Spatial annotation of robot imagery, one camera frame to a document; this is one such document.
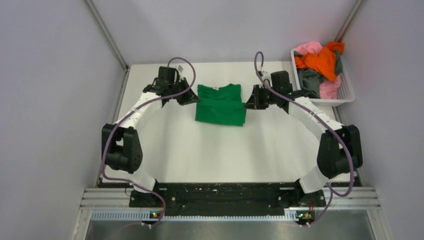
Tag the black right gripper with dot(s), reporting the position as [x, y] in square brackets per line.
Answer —
[254, 102]

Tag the aluminium frame rail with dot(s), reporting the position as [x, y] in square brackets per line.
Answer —
[349, 20]
[113, 48]

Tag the white laundry basket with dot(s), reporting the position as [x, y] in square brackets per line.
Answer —
[319, 89]

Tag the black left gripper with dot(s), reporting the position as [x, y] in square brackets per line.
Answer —
[189, 97]

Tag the white slotted cable duct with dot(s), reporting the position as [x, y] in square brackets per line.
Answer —
[148, 216]

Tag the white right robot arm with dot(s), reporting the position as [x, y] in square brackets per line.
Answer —
[339, 150]

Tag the aluminium frame rail left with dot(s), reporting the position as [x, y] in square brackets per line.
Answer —
[113, 48]

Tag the grey t-shirt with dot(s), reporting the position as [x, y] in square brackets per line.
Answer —
[309, 82]

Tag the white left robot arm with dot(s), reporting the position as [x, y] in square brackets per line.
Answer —
[122, 152]

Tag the aluminium frame rail right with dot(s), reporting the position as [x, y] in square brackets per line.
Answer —
[349, 20]

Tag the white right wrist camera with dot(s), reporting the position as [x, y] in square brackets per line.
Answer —
[265, 78]

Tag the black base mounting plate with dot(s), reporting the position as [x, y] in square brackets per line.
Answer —
[225, 199]

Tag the aluminium front rail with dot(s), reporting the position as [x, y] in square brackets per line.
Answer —
[361, 198]

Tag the orange t-shirt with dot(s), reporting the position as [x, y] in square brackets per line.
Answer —
[321, 59]

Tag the pink t-shirt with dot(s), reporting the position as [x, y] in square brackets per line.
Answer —
[326, 89]

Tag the green t-shirt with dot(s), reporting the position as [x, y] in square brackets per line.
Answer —
[221, 105]

